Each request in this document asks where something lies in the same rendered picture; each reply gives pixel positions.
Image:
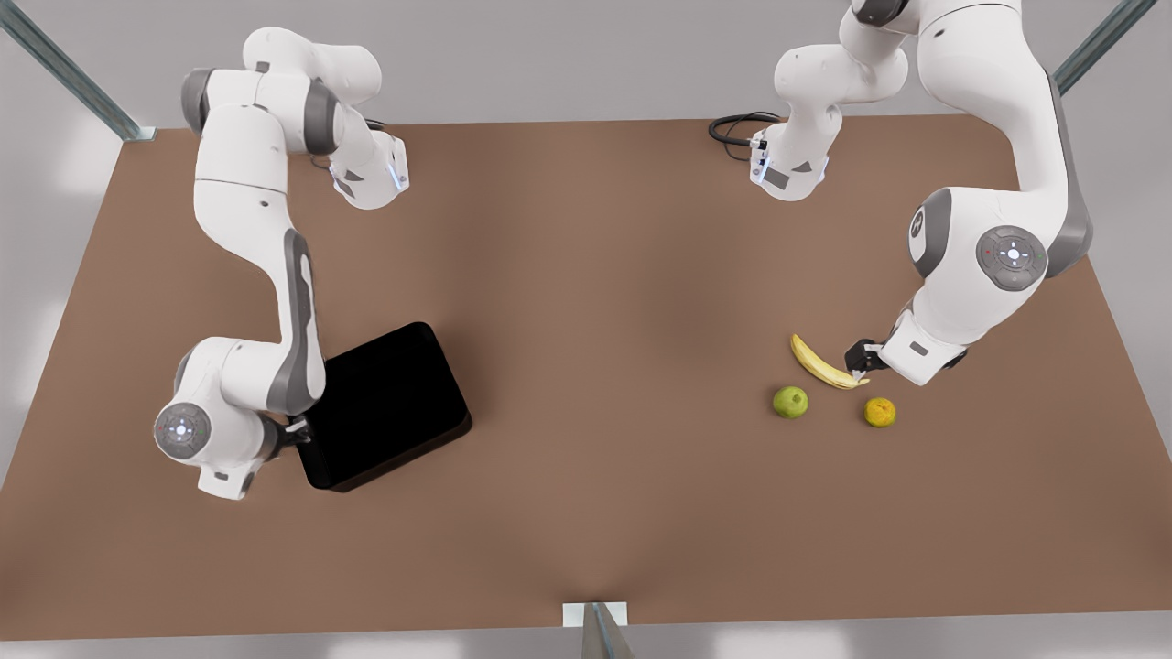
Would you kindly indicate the yellow banana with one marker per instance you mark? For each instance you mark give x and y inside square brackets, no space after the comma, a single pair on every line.
[819,364]

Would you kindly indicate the black rectangular tray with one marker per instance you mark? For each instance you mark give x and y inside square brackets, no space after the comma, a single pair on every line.
[389,407]

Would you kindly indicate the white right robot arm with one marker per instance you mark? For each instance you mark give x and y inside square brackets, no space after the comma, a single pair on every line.
[247,183]

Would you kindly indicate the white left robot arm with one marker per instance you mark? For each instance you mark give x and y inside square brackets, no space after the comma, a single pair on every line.
[998,183]

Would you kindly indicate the orange fruit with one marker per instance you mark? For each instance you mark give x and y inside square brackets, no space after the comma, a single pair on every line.
[880,412]

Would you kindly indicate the green apple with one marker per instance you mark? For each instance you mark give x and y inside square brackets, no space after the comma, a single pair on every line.
[790,402]

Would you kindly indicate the silver frame post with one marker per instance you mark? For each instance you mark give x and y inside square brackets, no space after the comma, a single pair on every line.
[600,631]
[1099,41]
[69,69]

